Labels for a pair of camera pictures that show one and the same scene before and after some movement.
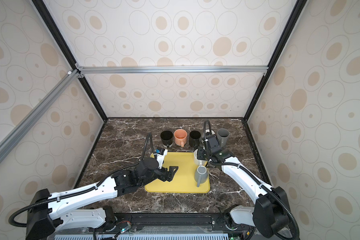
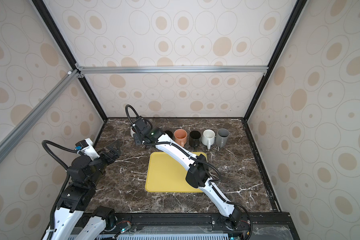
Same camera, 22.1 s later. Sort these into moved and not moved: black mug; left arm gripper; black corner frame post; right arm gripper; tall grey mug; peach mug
Moved: left arm gripper; right arm gripper
Not moved: black mug; black corner frame post; peach mug; tall grey mug
